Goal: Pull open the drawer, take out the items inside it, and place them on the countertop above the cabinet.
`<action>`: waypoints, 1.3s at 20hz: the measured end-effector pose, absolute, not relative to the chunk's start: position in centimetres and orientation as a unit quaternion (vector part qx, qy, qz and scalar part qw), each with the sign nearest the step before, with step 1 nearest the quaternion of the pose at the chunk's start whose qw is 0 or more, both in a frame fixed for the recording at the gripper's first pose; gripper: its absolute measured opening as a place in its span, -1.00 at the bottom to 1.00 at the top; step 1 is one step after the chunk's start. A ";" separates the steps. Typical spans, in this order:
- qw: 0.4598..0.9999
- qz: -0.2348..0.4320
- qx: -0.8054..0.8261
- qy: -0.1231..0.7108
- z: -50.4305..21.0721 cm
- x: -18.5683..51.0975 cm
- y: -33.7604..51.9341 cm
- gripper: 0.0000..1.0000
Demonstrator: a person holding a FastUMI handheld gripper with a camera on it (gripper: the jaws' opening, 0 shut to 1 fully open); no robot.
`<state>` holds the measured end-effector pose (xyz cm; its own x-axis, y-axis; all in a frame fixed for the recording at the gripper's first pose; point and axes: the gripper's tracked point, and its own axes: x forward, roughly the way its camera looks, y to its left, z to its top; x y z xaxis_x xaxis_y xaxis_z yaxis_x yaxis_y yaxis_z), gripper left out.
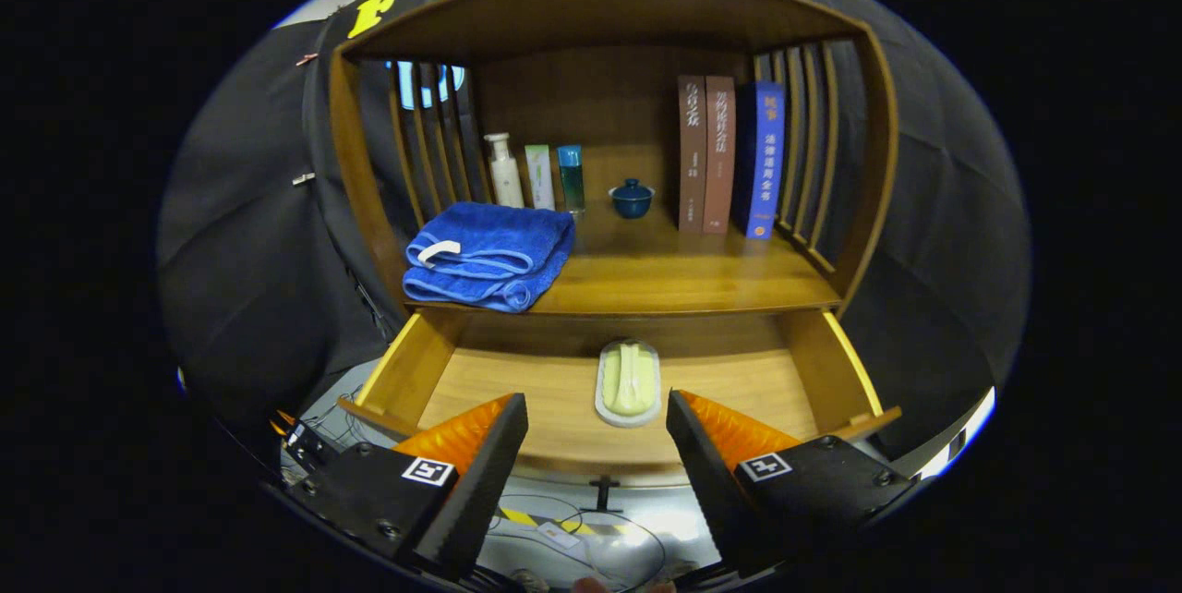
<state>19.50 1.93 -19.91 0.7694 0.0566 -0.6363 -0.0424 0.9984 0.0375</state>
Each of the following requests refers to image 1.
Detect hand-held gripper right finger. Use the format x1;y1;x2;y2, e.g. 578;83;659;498
667;390;920;578

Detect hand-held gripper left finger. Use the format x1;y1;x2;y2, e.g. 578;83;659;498
282;393;529;580

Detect wooden drawer with black knob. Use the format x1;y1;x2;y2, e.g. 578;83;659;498
337;309;901;515

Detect wooden countertop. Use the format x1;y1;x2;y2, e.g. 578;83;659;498
404;200;841;317

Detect wooden cabinet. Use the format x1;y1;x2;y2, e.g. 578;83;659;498
328;0;899;317

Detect yellow and black floor tape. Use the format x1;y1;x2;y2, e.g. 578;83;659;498
499;505;638;539

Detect black electronic box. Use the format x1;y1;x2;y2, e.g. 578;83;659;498
282;422;341;476

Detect blue folded towel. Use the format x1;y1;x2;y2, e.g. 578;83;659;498
403;201;576;313

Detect white panel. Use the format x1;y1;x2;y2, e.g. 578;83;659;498
891;387;996;480

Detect dark blue lidded teacup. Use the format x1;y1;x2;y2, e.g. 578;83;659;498
609;177;656;220

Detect white pump bottle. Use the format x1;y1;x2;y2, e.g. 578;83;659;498
484;132;525;209

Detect white and green tube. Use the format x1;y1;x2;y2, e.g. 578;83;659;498
525;144;556;211

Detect teal bottle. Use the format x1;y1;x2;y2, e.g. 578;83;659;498
557;145;586;213

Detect reddish brown book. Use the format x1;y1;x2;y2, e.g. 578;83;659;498
704;76;737;236

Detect dark brown book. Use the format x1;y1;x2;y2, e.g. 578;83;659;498
677;75;708;235

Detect blue book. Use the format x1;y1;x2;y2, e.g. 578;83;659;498
736;80;786;240

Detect black backdrop cloth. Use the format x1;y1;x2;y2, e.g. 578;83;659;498
157;0;1031;474

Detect black floor cables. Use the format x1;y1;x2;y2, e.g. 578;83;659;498
480;491;668;589

